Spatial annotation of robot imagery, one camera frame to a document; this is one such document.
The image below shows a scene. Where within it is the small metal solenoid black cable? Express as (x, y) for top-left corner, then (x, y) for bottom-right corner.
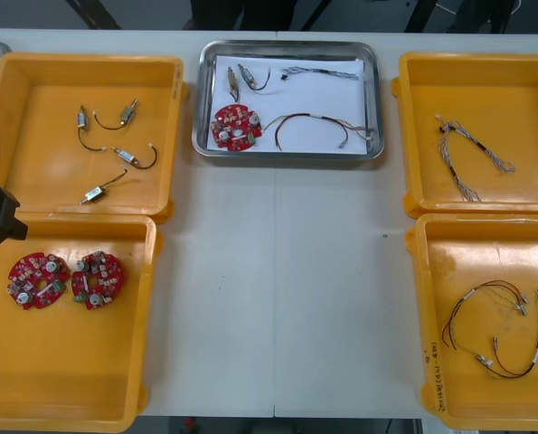
(225, 65), (242, 103)
(79, 167), (142, 205)
(237, 62), (274, 94)
(91, 99), (140, 132)
(75, 104), (107, 154)
(111, 142), (158, 171)

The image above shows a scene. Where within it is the white paper sheet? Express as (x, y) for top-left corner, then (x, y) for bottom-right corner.
(208, 54), (373, 155)

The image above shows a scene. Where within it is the blue-white twisted wire harness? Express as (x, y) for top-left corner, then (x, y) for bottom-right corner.
(279, 64), (360, 83)
(435, 115), (516, 203)

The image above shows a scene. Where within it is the red black green-yellow wire harness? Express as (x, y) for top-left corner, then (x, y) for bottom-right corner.
(475, 283), (538, 380)
(440, 279), (531, 352)
(261, 111), (376, 152)

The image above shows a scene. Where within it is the yellow-orange plastic bin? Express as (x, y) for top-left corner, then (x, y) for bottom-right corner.
(390, 52), (538, 216)
(405, 212), (538, 430)
(0, 214), (165, 430)
(0, 51), (189, 223)

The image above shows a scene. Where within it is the round red circuit board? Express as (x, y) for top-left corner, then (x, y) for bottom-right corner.
(6, 251), (71, 311)
(71, 250), (128, 311)
(210, 103), (264, 152)

